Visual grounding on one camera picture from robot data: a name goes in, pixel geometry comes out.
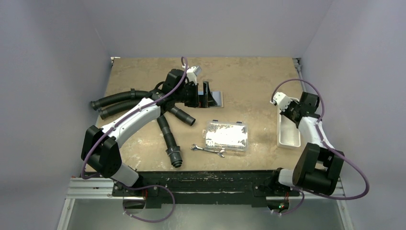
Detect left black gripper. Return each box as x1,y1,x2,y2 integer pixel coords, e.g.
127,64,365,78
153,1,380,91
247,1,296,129
174,81,216,108

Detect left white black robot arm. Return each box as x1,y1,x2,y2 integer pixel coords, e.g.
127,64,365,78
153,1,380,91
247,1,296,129
81,66,201,196

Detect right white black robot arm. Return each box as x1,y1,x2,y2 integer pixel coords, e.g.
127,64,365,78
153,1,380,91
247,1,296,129
269,89,345,198

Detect white plastic tray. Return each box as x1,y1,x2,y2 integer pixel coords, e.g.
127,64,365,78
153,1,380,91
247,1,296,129
276,109,301,149

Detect clear plastic screw box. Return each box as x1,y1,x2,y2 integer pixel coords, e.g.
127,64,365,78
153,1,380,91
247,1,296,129
203,120,248,151

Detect silver open-end wrench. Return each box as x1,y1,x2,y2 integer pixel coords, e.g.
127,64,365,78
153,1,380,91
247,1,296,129
190,144,226,158

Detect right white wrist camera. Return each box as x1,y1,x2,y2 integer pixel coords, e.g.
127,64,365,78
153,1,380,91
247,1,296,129
270,92,292,112

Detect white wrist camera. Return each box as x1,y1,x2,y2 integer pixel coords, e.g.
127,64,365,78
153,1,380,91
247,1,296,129
186,66,202,85
270,92,292,112

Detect black corrugated hose short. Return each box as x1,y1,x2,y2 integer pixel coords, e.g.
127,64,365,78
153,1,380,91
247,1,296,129
169,106,196,126

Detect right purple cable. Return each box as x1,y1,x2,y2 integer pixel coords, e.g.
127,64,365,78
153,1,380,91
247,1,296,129
271,79,371,217

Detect purple cable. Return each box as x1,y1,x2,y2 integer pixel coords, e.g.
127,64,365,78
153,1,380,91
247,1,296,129
271,79,371,217
80,56,189,223

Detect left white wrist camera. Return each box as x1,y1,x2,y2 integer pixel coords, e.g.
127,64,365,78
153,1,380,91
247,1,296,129
186,66,202,85

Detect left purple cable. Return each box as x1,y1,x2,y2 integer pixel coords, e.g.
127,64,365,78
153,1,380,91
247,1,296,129
80,56,189,223

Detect black hose with coupling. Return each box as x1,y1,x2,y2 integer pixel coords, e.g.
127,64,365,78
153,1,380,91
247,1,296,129
156,115,183,169

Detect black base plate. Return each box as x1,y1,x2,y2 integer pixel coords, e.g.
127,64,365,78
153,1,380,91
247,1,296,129
107,169,301,208

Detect black corrugated hose lower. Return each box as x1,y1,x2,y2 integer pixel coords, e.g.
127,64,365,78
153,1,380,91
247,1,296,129
98,99,142,121

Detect black corrugated hose upper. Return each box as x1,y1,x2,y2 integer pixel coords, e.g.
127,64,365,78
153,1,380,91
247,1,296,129
90,89,153,111

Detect aluminium frame rail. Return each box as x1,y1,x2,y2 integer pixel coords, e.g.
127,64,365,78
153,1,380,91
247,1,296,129
58,167,351,230

